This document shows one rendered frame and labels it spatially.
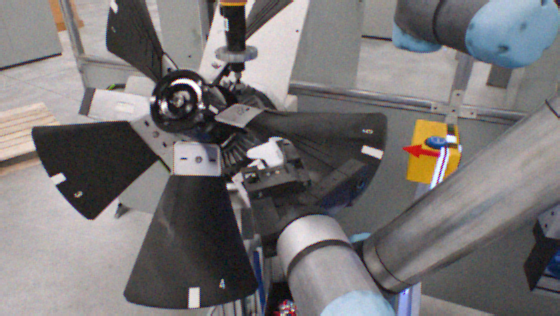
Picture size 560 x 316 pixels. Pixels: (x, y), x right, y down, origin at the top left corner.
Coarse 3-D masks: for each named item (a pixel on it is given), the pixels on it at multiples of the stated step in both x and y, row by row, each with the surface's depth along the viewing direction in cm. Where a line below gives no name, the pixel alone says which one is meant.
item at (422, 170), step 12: (420, 120) 89; (420, 132) 83; (432, 132) 83; (444, 132) 83; (456, 132) 83; (420, 156) 77; (432, 156) 76; (456, 156) 74; (408, 168) 80; (420, 168) 79; (432, 168) 78; (456, 168) 76; (420, 180) 80; (432, 180) 79
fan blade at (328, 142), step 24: (264, 120) 61; (288, 120) 61; (312, 120) 62; (336, 120) 62; (360, 120) 62; (384, 120) 62; (312, 144) 56; (336, 144) 56; (360, 144) 57; (384, 144) 57; (312, 168) 53; (336, 168) 53
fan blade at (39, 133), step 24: (120, 120) 66; (48, 144) 70; (72, 144) 69; (96, 144) 68; (120, 144) 68; (144, 144) 69; (48, 168) 71; (72, 168) 71; (96, 168) 71; (120, 168) 71; (144, 168) 72; (96, 192) 73; (120, 192) 74; (96, 216) 75
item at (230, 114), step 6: (228, 108) 65; (234, 108) 65; (246, 108) 66; (252, 108) 67; (258, 108) 66; (222, 114) 62; (228, 114) 63; (234, 114) 63; (246, 114) 64; (252, 114) 64; (222, 120) 60; (228, 120) 60; (234, 120) 61; (240, 120) 61; (246, 120) 61; (240, 126) 59
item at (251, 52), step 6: (222, 12) 56; (222, 48) 58; (246, 48) 58; (252, 48) 58; (216, 54) 56; (222, 54) 55; (228, 54) 55; (234, 54) 55; (240, 54) 55; (246, 54) 55; (252, 54) 55; (222, 60) 55; (228, 60) 55; (234, 60) 55; (240, 60) 55; (246, 60) 55
